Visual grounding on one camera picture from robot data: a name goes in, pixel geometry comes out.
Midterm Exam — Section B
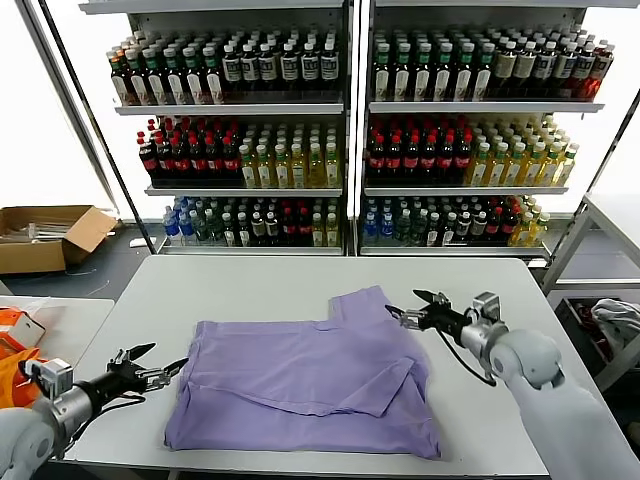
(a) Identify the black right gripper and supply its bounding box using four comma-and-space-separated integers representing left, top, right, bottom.
384, 288, 471, 347

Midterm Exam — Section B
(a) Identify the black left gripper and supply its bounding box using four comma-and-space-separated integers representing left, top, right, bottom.
71, 342, 190, 417

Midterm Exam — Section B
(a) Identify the purple t-shirt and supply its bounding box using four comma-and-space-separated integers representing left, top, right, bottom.
163, 284, 444, 461

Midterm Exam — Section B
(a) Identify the small white carton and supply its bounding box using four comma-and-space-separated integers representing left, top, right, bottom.
7, 319, 49, 350

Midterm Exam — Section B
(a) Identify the orange bag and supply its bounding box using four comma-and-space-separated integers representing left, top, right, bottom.
0, 347, 44, 409

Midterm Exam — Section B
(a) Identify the orange packaging piece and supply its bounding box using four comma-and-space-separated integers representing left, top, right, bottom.
0, 306, 32, 331

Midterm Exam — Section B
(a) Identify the black storage bin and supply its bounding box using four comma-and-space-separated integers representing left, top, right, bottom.
553, 296, 640, 396

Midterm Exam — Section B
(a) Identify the red cap cola bottle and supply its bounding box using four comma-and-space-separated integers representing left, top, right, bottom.
385, 135, 404, 184
189, 137, 208, 185
205, 137, 224, 185
172, 137, 192, 185
156, 137, 175, 185
420, 135, 439, 184
402, 135, 421, 184
454, 135, 473, 184
221, 137, 241, 185
367, 135, 386, 184
437, 135, 456, 184
139, 132, 160, 185

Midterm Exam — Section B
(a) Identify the open cardboard box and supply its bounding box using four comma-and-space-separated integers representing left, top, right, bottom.
0, 205, 121, 276

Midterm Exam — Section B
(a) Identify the red cloth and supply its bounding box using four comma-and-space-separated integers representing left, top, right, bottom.
574, 302, 612, 362

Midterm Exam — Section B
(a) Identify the clear plastic packaging bundle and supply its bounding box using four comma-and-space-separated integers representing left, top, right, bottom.
0, 219, 76, 246

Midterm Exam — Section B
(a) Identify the grey crumpled cloth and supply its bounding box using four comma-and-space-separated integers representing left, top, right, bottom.
591, 298, 640, 351

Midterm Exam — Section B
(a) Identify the grey metal shelf unit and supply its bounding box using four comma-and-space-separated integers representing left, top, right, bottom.
357, 0, 607, 259
79, 0, 352, 258

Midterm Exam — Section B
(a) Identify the green label tea bottle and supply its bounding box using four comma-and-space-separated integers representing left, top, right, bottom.
182, 46, 207, 107
143, 47, 169, 107
202, 46, 226, 106
373, 43, 394, 104
414, 43, 435, 104
434, 43, 455, 104
454, 43, 476, 104
124, 48, 150, 107
163, 47, 188, 107
473, 44, 495, 104
393, 43, 414, 104

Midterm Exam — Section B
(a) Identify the black slanted pole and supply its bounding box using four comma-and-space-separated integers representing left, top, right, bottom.
582, 92, 640, 201
39, 0, 159, 252

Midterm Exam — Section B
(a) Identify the beige label dark bottle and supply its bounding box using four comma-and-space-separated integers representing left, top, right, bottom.
514, 42, 538, 99
493, 42, 518, 99

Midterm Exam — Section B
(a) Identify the white label dark bottle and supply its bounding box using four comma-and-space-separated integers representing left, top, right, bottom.
319, 42, 340, 99
259, 43, 280, 99
240, 43, 261, 99
279, 43, 300, 99
299, 43, 320, 99
222, 43, 243, 99

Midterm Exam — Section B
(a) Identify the blue white label bottle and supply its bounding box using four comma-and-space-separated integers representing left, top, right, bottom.
553, 42, 578, 99
572, 43, 597, 100
533, 42, 557, 99

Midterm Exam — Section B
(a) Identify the amber tea bottle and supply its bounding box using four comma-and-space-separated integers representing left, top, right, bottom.
110, 48, 130, 107

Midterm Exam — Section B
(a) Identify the red tea bottle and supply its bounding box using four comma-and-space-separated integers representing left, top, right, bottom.
589, 43, 616, 101

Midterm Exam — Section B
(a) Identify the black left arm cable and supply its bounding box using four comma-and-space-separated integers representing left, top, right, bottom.
89, 392, 146, 416

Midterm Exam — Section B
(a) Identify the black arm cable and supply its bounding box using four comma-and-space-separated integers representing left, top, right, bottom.
89, 392, 146, 416
437, 329, 499, 386

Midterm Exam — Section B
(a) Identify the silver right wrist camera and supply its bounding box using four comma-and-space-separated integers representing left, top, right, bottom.
472, 293, 502, 326

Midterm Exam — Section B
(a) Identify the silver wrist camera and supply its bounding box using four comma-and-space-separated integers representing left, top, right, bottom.
22, 357, 74, 401
472, 293, 502, 326

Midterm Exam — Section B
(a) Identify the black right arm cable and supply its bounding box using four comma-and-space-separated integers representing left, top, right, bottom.
437, 329, 499, 386

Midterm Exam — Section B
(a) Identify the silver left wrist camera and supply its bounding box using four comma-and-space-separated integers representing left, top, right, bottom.
22, 357, 74, 401

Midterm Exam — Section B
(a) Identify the grey metal frame table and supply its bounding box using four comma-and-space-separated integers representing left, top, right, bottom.
541, 192, 640, 396

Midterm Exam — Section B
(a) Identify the grey metal frame post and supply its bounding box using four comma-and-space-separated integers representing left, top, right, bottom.
13, 0, 124, 216

